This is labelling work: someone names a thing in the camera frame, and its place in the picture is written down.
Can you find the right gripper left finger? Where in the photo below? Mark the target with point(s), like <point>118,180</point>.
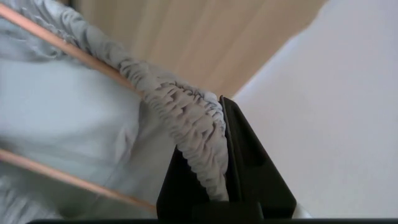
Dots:
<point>177,193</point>

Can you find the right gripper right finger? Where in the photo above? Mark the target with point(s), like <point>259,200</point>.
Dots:
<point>258,174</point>

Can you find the pale grey garment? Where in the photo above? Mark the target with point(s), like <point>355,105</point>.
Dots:
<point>62,109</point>

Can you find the pink clothes hanger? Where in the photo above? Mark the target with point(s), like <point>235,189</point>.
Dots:
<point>77,54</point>

